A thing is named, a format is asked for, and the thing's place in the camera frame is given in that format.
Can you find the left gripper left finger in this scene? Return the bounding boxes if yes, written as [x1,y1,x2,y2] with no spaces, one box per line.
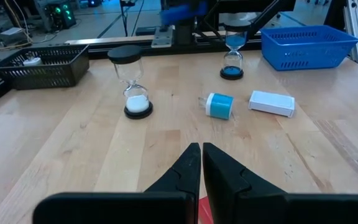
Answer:
[32,142,202,224]

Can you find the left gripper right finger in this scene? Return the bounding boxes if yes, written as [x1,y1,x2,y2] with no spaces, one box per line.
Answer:
[202,142,358,224]

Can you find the red box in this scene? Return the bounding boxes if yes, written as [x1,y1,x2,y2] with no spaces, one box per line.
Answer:
[197,196,214,224]

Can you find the white box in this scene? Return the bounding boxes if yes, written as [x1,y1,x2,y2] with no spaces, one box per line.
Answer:
[248,90,296,118]

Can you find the white sand hourglass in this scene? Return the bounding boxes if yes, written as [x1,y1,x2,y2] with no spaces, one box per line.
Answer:
[107,45,154,120]

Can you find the blue box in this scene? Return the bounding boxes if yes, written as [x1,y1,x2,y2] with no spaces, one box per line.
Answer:
[159,1,209,26]

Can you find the blue sand hourglass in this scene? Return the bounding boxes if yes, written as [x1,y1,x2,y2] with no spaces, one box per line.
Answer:
[219,20,252,81]

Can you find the blue plastic basket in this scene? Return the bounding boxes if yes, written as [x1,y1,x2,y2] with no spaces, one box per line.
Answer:
[259,24,358,72]

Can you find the grey metal mounting plate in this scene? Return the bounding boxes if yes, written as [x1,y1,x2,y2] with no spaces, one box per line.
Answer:
[151,27,174,49]

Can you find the black plastic basket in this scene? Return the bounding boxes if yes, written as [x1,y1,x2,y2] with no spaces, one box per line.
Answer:
[0,44,90,91]

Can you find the black computer tower green lights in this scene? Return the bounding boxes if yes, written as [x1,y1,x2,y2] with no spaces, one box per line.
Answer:
[44,0,77,32]

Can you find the teal and white wall charger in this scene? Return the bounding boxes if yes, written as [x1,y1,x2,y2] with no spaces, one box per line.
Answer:
[197,92,235,121]

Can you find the yellow cable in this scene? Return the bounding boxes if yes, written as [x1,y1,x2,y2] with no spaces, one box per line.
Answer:
[0,0,34,51]

